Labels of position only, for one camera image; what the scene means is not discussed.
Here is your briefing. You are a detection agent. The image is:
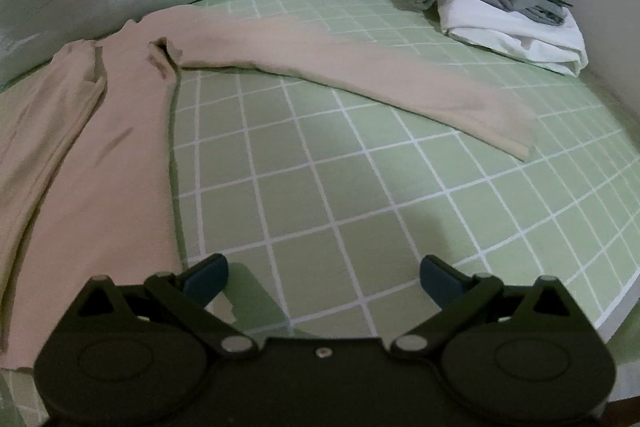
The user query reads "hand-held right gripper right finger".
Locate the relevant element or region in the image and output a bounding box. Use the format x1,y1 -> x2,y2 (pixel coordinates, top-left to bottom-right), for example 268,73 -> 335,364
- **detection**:
390,254 -> 575,355

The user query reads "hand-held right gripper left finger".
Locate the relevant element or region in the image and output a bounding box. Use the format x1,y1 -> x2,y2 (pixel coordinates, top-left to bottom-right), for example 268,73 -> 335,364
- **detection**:
74,253 -> 260,355

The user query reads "beige long-sleeved shirt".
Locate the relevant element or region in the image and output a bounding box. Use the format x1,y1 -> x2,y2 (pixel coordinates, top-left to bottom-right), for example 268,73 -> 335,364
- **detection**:
0,4 -> 537,373

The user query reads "green checked bed sheet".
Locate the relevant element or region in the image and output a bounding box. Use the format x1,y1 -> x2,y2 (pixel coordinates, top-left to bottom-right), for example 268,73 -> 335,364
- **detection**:
0,0 -> 640,427

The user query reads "white folded garment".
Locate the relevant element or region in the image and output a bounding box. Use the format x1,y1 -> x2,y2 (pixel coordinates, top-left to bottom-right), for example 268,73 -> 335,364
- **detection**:
437,0 -> 589,78

